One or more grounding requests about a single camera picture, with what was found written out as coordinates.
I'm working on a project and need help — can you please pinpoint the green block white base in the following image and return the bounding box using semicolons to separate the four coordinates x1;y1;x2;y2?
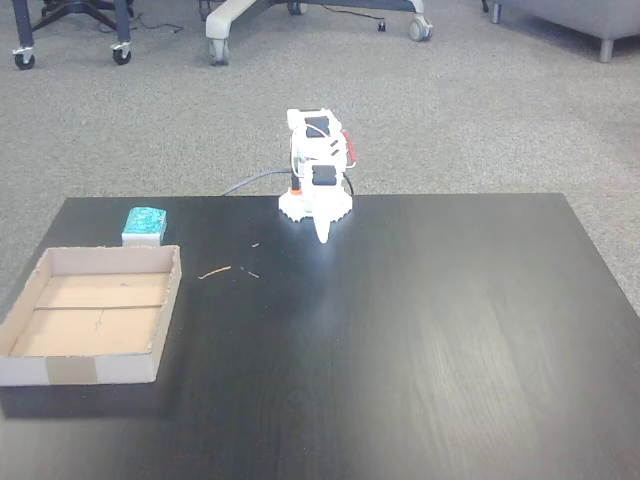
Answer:
121;206;168;248

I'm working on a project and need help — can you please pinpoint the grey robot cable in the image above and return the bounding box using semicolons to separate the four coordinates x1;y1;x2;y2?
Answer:
221;169;294;197

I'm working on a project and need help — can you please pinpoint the black cable with plug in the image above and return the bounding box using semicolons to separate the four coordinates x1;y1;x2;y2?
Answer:
322;3;388;33

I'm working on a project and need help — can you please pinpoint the beige wheeled stand base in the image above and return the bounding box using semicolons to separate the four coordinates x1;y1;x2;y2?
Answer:
205;0;435;67

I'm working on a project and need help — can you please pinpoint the black office chair base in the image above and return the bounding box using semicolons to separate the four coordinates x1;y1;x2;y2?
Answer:
30;0;136;33

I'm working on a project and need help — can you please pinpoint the grey sofa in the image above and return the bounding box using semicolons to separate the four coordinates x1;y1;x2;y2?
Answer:
489;0;640;64

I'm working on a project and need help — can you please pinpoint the dark table leg with caster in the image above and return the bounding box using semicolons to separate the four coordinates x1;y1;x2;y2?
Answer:
110;0;134;66
10;0;37;71

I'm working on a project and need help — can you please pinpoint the shallow cardboard box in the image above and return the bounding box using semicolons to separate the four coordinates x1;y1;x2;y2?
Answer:
0;244;183;388

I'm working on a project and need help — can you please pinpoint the black floor cable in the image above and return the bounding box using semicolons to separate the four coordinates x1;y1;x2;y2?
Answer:
97;13;184;35

